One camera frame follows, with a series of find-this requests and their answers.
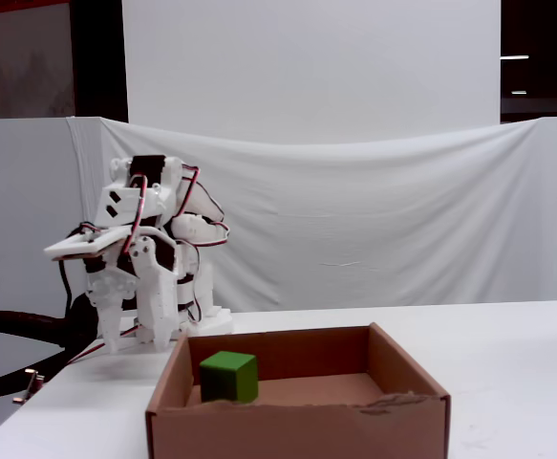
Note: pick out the black clamp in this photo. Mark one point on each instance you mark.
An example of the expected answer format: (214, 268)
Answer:
(1, 322)

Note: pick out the green cube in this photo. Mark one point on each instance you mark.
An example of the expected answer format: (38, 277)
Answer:
(230, 378)

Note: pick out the long ceiling light strip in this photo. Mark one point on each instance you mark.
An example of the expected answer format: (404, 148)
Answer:
(514, 57)

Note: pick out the white printed robot arm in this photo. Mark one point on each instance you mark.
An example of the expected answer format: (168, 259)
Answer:
(197, 225)

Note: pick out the white partition board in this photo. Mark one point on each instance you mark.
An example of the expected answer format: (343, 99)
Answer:
(20, 191)

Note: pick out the white backdrop panel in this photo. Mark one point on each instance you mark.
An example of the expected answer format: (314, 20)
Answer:
(306, 57)

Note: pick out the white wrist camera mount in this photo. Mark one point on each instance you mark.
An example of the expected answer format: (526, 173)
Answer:
(82, 246)

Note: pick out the circuit board with brass standoffs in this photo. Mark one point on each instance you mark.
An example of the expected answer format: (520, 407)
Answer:
(32, 382)

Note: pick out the brown wooden panel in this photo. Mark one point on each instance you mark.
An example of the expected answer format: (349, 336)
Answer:
(20, 57)

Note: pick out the brown cardboard box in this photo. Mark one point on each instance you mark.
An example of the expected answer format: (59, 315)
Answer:
(306, 430)

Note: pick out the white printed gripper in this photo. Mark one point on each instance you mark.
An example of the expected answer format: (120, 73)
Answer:
(150, 287)

